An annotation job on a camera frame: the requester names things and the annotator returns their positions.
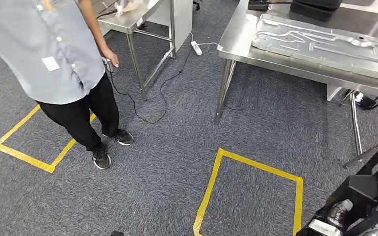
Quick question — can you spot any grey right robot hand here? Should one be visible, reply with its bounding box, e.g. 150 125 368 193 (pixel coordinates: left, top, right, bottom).
326 199 378 236

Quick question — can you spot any person's left hand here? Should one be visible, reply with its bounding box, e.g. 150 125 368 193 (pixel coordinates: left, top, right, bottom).
102 47 120 68

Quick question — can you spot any black plastic plate frame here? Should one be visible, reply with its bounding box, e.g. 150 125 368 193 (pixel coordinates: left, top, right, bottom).
296 130 378 236

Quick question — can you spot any steel workbench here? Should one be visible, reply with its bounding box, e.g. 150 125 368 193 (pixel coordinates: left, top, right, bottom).
213 0 378 170

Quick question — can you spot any small steel table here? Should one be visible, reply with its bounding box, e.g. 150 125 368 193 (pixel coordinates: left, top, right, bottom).
97 0 177 101

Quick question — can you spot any clear plastic bag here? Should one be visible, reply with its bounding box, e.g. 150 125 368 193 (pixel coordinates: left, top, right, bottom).
114 0 144 17

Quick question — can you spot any person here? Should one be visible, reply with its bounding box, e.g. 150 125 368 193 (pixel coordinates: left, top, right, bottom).
0 0 134 170

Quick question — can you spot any black sneaker white sole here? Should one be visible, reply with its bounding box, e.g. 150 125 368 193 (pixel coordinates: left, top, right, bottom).
92 145 112 170
102 129 134 146

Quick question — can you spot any white cabinet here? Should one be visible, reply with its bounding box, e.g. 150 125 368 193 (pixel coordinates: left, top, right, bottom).
146 0 193 53

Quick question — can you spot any white power strip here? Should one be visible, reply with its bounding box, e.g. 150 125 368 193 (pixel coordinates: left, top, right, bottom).
190 40 203 56

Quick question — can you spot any black power strip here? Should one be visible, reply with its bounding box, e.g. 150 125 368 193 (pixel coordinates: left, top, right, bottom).
355 92 377 110

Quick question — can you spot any black remote controller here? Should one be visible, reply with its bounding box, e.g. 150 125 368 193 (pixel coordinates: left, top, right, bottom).
248 0 292 11

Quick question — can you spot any stamped sheet metal panel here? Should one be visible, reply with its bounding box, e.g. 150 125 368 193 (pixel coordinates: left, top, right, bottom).
251 13 378 84

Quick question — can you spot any black zipped case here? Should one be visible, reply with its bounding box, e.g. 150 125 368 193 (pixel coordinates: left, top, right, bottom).
290 0 343 22

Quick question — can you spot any white table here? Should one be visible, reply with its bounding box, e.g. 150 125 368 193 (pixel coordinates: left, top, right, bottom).
339 0 378 16

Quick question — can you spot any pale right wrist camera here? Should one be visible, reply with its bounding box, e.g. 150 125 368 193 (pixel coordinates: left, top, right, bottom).
307 219 343 236

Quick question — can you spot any black floor cable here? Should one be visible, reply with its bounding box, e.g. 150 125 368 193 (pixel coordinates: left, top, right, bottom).
105 32 196 125

